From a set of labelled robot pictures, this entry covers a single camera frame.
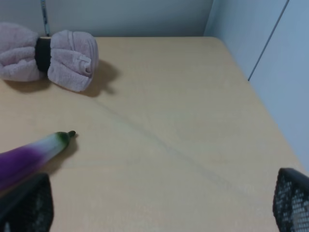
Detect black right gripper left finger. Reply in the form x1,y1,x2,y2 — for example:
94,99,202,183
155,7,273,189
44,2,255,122
0,173,54,232

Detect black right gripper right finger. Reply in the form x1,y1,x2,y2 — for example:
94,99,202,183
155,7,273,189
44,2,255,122
272,168,309,232

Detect purple toy eggplant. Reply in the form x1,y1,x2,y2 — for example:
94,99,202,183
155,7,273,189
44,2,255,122
0,130,76,191

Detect pink rolled towel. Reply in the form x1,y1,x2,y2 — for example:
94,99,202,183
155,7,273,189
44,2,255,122
0,22,98,92

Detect black towel strap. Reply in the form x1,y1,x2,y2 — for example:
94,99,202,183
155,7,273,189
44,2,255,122
34,36,52,73

